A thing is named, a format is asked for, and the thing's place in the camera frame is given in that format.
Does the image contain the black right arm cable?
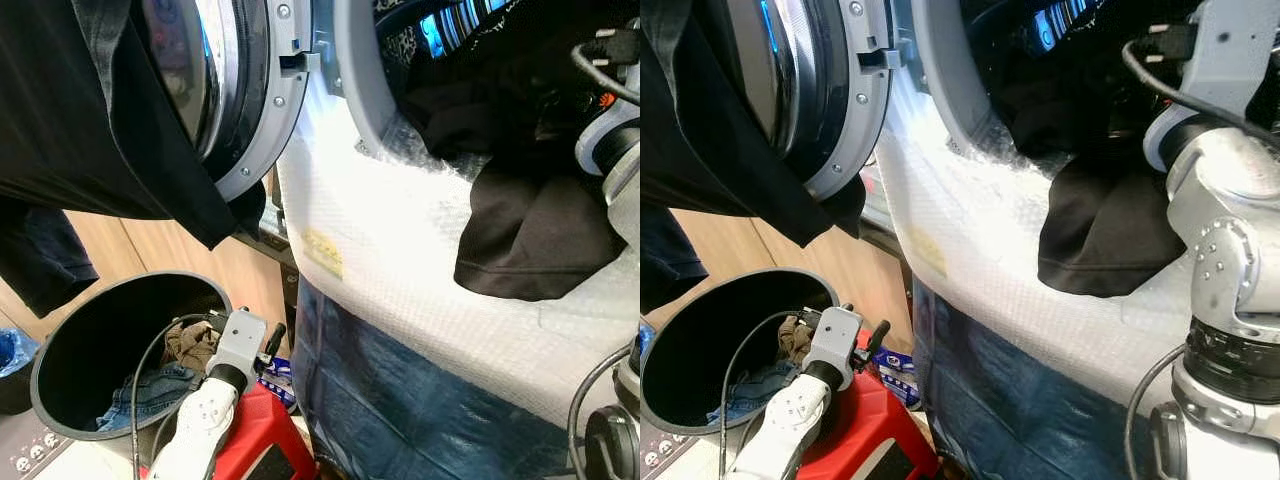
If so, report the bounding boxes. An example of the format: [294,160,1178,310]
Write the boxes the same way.
[1125,345,1191,480]
[567,345,636,480]

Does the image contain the black garment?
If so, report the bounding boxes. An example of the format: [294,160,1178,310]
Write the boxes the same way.
[985,60,1186,299]
[400,60,626,303]
[640,0,869,249]
[0,0,267,251]

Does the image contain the blue plastic bag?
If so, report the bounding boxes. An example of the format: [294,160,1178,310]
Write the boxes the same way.
[0,330,39,379]

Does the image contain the grey round washer door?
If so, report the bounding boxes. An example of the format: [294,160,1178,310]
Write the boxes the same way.
[725,0,901,204]
[140,0,313,204]

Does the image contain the blue jeans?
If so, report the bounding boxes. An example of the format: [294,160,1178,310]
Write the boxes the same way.
[705,360,801,426]
[97,362,201,433]

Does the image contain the blue denim washer cover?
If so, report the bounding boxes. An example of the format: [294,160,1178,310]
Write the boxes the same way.
[910,278,1151,480]
[293,278,601,480]

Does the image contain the light wooden cabinet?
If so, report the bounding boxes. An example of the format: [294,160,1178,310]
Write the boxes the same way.
[668,205,916,356]
[0,170,298,346]

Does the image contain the white wrapped washing machine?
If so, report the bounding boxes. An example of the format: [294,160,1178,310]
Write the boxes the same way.
[875,0,1201,441]
[275,0,641,431]

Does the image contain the yellow sticker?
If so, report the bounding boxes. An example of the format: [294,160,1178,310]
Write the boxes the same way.
[303,228,346,280]
[908,228,949,279]

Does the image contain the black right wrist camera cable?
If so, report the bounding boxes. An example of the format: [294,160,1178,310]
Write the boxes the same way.
[572,28,641,106]
[1122,25,1280,151]

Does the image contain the black garment on door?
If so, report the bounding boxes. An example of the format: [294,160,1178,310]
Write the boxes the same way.
[0,0,267,251]
[640,0,869,249]

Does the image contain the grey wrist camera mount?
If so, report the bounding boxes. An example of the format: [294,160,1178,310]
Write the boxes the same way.
[803,305,864,379]
[207,308,269,379]
[575,28,641,176]
[1143,0,1280,166]

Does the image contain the dark navy hanging garment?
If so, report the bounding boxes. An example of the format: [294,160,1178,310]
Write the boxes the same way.
[0,195,98,319]
[640,205,709,316]

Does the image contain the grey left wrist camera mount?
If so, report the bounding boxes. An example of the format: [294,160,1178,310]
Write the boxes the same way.
[803,305,864,379]
[207,308,269,379]

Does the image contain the black round bucket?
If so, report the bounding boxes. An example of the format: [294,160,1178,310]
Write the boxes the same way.
[30,270,236,466]
[640,268,841,438]

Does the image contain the grey power strip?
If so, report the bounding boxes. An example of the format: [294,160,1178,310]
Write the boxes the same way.
[0,408,71,479]
[640,425,716,480]

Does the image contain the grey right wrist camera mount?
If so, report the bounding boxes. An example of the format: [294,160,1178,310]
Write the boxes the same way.
[1143,0,1280,166]
[575,28,641,176]

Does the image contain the blue printed package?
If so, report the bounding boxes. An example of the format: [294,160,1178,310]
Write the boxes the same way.
[872,345,916,409]
[262,358,298,411]

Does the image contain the brown cloth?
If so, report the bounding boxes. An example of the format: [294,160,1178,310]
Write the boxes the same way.
[778,315,816,366]
[162,320,221,373]

